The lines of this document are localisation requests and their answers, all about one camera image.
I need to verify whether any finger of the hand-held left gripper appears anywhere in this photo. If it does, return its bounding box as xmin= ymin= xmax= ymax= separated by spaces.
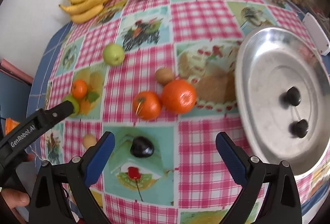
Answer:
xmin=34 ymin=101 xmax=75 ymax=135

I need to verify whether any green mango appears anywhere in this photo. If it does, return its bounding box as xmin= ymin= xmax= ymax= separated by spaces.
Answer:
xmin=62 ymin=95 xmax=81 ymax=118

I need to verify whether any person's left hand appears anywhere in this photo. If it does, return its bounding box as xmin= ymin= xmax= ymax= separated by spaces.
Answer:
xmin=0 ymin=188 xmax=30 ymax=211

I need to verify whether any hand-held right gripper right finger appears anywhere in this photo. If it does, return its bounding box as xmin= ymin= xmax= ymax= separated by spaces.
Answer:
xmin=216 ymin=132 xmax=302 ymax=224

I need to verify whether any brown sapodilla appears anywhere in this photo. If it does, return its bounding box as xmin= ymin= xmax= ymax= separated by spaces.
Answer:
xmin=155 ymin=68 xmax=175 ymax=85

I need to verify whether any yellow banana bunch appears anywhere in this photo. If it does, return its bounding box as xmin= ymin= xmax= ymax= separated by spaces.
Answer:
xmin=59 ymin=0 xmax=119 ymax=24

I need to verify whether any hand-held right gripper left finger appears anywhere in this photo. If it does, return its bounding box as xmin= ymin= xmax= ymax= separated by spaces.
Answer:
xmin=29 ymin=132 xmax=116 ymax=224

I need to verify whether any green guava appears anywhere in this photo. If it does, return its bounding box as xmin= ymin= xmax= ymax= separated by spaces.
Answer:
xmin=103 ymin=44 xmax=125 ymax=66

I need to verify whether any orange plastic object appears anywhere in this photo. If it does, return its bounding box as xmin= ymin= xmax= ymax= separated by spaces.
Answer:
xmin=5 ymin=118 xmax=20 ymax=134

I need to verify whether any medium orange with stem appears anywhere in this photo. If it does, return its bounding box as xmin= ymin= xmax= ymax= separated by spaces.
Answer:
xmin=132 ymin=91 xmax=162 ymax=120

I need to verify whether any pink furniture edge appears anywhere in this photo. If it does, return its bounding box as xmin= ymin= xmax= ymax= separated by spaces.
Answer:
xmin=0 ymin=59 xmax=34 ymax=84

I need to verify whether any white plastic box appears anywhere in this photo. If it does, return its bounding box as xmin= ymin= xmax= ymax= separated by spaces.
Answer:
xmin=303 ymin=13 xmax=330 ymax=56

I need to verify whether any small orange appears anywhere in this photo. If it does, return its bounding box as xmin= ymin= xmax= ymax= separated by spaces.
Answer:
xmin=71 ymin=79 xmax=88 ymax=99

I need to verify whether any dark purple plum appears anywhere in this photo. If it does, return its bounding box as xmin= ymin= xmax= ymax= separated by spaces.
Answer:
xmin=281 ymin=86 xmax=302 ymax=107
xmin=289 ymin=119 xmax=309 ymax=138
xmin=130 ymin=136 xmax=154 ymax=158

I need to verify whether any pink checkered printed tablecloth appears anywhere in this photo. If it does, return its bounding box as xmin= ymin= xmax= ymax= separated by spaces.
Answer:
xmin=45 ymin=0 xmax=330 ymax=224

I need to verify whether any small tan longan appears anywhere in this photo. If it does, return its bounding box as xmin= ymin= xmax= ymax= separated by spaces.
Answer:
xmin=83 ymin=134 xmax=97 ymax=148

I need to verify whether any large orange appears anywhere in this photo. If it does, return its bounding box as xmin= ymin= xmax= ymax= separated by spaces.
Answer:
xmin=161 ymin=79 xmax=197 ymax=114

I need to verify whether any metal bowl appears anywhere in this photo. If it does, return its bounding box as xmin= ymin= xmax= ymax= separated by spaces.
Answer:
xmin=234 ymin=27 xmax=330 ymax=177

